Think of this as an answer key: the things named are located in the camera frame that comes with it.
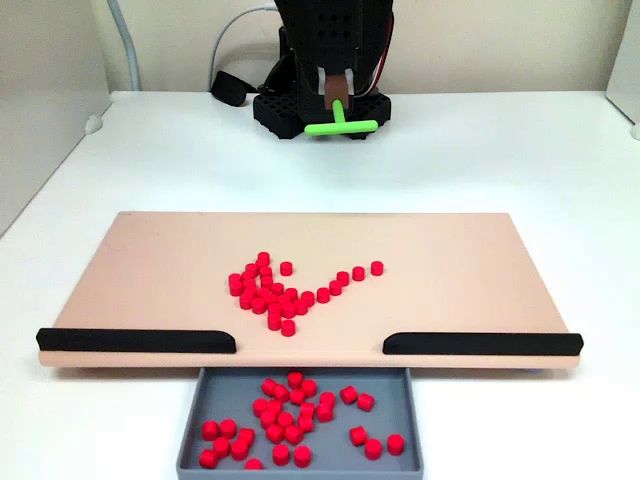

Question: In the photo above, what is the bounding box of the green T-shaped pusher tool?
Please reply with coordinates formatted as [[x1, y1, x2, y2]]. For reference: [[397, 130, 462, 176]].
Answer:
[[303, 74, 379, 138]]

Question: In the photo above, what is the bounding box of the grey tray container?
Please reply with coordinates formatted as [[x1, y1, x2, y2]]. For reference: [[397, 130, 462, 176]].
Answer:
[[175, 366, 425, 476]]

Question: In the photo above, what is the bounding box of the black table clamp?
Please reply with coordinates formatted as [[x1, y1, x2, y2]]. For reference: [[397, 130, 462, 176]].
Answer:
[[262, 25, 299, 96]]

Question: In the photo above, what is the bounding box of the beige flat board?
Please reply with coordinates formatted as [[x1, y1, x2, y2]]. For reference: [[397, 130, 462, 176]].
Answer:
[[37, 210, 584, 371]]

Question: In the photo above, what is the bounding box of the white side panel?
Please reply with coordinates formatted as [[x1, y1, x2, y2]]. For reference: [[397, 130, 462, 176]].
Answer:
[[0, 0, 112, 236], [605, 0, 640, 126]]

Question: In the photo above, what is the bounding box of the red white servo cable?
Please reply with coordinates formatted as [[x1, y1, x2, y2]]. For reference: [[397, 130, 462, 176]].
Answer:
[[367, 9, 396, 96]]

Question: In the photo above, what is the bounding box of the white USB cable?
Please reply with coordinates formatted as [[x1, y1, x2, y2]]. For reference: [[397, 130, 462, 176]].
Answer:
[[208, 2, 279, 94]]

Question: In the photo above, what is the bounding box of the pale grey hose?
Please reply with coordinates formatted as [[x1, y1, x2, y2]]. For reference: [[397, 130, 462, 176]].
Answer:
[[107, 0, 142, 92]]

